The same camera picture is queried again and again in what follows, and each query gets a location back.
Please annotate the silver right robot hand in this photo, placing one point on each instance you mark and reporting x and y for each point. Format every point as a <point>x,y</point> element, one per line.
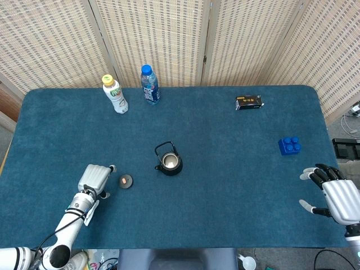
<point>341,199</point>

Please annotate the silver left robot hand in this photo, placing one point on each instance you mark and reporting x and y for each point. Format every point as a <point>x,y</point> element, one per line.
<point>94,177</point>

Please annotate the black lid with orange knob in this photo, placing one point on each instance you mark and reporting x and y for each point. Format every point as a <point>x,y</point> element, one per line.
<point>128,183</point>

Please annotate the black cast iron teapot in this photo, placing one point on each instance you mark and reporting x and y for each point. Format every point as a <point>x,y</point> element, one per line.
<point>168,172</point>

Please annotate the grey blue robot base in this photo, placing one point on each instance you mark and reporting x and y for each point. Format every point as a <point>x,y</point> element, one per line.
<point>180,258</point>

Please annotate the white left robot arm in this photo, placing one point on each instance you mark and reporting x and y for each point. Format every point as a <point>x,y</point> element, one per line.
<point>67,222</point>

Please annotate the black floor box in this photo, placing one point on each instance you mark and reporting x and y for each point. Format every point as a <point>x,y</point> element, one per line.
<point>346,149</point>

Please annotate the blue toy building brick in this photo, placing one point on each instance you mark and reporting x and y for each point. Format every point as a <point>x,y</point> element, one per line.
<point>288,149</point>

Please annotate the white drink bottle yellow cap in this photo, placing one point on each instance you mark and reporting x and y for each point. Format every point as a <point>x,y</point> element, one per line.
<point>119,101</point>

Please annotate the white sneaker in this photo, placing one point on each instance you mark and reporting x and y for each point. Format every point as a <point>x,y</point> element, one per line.
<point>78,260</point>

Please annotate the colourful plastic bag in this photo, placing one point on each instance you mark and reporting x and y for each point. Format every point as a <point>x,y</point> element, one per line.
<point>92,261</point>

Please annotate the white power adapter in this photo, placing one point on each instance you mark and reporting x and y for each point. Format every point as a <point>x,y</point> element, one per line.
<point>356,108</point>

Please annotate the blue drink bottle blue cap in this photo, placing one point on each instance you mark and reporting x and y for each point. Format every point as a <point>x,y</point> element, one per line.
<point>152,92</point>

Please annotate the white plastic scoop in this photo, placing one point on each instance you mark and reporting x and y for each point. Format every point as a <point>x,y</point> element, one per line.
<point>249,263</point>

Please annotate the brown wooden board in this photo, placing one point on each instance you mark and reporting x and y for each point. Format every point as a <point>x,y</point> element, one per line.
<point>8,104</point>

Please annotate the blue felt table cover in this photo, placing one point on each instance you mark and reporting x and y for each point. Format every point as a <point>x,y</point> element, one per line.
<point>197,126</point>

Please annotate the black cardboard carton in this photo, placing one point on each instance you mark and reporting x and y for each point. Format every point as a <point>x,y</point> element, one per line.
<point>249,103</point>

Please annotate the woven folding screen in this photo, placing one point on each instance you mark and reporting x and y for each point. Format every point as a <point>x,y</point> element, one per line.
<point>157,42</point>

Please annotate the metal screen hinge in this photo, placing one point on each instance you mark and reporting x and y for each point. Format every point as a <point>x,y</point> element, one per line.
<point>205,59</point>

